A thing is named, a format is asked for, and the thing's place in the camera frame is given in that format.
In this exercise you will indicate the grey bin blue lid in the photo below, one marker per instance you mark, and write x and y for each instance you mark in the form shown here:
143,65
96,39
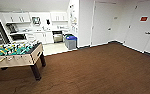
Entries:
71,43

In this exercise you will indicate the grey bin green lid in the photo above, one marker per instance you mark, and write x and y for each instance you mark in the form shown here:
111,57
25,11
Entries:
67,35

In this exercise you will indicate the white sink base cabinet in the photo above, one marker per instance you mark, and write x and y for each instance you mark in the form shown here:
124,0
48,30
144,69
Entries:
44,37

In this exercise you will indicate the white drawer unit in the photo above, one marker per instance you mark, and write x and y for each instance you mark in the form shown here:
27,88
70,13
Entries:
31,37

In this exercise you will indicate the steel paper towel dispenser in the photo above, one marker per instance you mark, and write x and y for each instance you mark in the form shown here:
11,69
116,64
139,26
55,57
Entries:
36,20

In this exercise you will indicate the black built-in microwave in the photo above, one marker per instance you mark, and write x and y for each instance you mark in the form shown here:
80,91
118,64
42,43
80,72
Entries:
19,36

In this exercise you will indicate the green foosball table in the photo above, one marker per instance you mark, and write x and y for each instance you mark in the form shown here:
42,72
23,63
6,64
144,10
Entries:
14,56

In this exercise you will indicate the black coffee maker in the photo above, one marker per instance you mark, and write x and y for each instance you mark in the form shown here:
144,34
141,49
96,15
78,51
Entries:
12,28

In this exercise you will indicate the white wall cabinet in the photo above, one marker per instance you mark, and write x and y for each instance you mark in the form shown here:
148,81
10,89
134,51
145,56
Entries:
59,16
16,17

